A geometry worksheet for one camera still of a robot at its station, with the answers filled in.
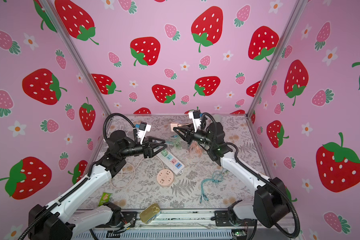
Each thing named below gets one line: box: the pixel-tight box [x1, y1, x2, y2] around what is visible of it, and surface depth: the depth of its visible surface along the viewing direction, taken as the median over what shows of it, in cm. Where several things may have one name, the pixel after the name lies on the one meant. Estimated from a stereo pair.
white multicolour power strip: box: [155, 149, 185, 175], surface depth 93 cm
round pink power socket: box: [156, 169, 174, 187], surface depth 88 cm
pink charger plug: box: [170, 123, 182, 132], surface depth 67 cm
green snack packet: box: [98, 192, 113, 207], surface depth 81 cm
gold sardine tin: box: [139, 203, 161, 225], surface depth 75 cm
